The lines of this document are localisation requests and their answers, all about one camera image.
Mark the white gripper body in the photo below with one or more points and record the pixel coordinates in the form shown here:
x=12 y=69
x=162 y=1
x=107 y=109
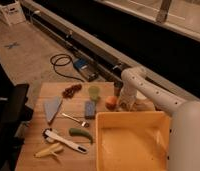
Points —
x=127 y=98

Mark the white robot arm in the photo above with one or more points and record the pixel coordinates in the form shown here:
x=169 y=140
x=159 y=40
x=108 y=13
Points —
x=184 y=138

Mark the white round cup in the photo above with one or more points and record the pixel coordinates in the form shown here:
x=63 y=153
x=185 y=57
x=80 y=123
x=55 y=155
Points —
x=141 y=102

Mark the dark metal cup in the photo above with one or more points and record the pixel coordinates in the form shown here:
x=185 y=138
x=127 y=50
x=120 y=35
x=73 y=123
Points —
x=117 y=88

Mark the green plastic cup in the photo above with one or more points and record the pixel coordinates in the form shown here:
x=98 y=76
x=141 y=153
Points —
x=94 y=93

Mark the orange peach fruit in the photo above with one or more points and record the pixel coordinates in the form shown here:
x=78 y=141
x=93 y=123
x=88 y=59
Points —
x=111 y=102

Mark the blue sponge block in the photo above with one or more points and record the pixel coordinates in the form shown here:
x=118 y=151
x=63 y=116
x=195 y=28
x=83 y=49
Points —
x=90 y=110

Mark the yellow plastic bin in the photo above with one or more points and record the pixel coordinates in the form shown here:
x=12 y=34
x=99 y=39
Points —
x=132 y=141

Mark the metal spoon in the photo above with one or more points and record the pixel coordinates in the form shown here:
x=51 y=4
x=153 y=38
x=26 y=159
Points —
x=82 y=123

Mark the blue power device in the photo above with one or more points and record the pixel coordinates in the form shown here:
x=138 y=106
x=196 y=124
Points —
x=85 y=69

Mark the green chili pepper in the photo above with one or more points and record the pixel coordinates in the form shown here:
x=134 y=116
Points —
x=80 y=132

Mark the blue triangular cloth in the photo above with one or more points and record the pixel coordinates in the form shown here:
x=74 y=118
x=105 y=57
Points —
x=51 y=107

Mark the yellow banana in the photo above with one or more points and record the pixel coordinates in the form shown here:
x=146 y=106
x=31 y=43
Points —
x=51 y=150

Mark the white cardboard box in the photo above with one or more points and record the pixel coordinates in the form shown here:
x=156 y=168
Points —
x=12 y=13

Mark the white black-handled tool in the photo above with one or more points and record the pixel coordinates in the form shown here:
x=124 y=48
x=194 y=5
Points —
x=72 y=145

